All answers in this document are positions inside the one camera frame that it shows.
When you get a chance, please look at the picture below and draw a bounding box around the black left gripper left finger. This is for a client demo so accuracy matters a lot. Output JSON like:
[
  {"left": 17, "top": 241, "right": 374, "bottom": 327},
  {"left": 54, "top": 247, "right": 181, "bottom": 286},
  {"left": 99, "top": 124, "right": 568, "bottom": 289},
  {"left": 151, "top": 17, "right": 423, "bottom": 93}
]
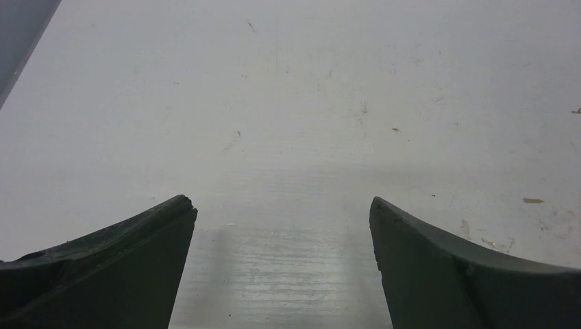
[{"left": 1, "top": 195, "right": 197, "bottom": 328}]

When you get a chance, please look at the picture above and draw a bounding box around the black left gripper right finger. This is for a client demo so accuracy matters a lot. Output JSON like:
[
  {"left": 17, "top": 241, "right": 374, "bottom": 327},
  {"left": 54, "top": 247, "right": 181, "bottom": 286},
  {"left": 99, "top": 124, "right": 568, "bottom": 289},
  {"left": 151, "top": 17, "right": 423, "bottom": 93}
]
[{"left": 369, "top": 197, "right": 580, "bottom": 328}]

